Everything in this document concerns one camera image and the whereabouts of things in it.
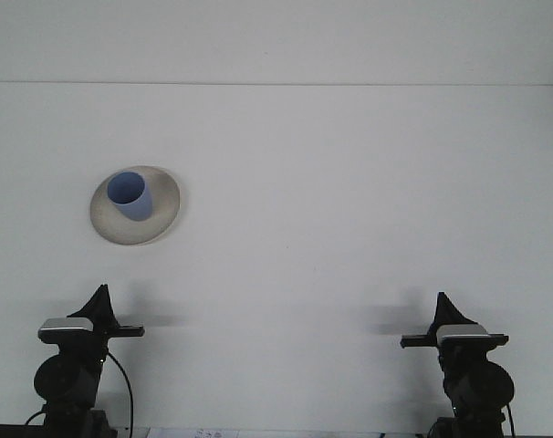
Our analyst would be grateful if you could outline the pale round plate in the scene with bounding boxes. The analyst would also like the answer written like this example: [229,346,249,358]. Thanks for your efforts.
[89,164,183,246]

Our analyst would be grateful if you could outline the pale blue cup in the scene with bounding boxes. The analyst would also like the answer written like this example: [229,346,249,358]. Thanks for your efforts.
[106,170,155,224]

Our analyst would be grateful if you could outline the white paper with handwriting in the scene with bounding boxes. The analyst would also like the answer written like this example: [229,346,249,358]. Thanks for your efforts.
[146,427,241,438]

